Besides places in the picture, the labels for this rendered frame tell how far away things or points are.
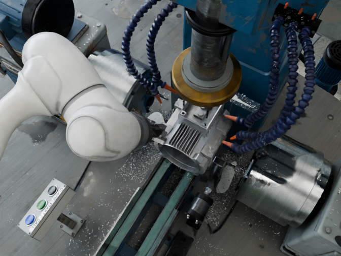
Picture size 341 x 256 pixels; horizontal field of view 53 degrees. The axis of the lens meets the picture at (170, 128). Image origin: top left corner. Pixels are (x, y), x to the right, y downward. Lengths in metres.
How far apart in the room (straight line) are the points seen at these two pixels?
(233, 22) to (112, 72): 0.54
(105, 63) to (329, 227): 0.80
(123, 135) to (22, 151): 0.92
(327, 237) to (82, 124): 0.68
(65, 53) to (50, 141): 0.82
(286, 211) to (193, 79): 0.45
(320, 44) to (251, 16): 1.65
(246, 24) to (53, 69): 0.36
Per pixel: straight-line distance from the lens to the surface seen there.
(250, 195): 1.03
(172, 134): 1.08
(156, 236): 1.17
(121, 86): 1.09
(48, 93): 0.67
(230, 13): 0.66
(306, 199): 1.02
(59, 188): 1.09
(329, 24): 3.01
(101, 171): 1.37
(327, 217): 1.01
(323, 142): 1.50
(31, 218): 1.10
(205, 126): 1.03
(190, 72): 0.87
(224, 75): 0.87
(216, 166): 0.89
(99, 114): 0.59
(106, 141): 0.58
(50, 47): 0.69
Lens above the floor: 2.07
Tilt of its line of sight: 65 degrees down
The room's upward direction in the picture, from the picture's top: 2 degrees counter-clockwise
